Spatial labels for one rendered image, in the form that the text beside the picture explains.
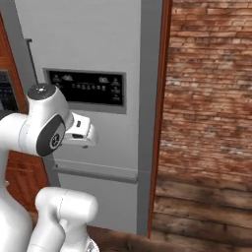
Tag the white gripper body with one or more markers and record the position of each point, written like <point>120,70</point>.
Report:
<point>88,138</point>

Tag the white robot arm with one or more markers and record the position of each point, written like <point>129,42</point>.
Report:
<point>39,121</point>

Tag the grey fridge drawer front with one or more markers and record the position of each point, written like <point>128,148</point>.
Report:
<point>111,203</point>

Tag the grey fridge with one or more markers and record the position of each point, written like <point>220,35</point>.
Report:
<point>149,98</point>

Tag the grey fridge door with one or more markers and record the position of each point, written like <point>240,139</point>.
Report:
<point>98,39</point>

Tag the brown wooden side panel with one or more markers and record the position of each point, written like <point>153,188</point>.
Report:
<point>160,114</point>

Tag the brown wooden cupboard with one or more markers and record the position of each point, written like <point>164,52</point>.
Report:
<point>23,177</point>

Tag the black wall oven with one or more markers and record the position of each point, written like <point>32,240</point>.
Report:
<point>6,92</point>

